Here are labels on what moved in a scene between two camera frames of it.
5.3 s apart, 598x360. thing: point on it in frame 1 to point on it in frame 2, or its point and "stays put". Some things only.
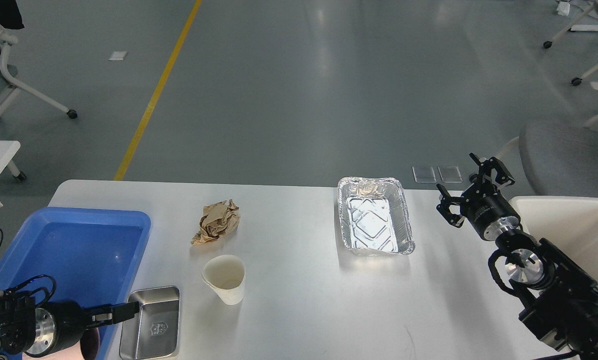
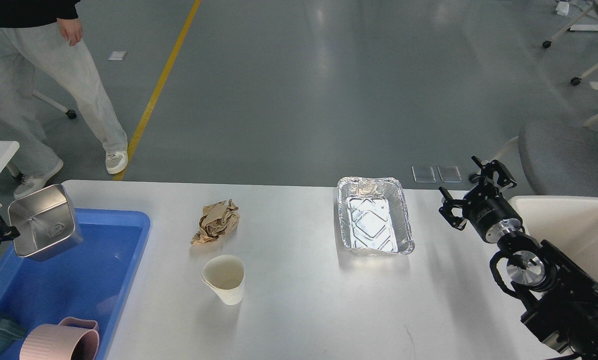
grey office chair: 565,161 stays put
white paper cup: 225,274 stays put
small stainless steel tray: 154,332 to 43,223
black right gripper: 489,210 stays put
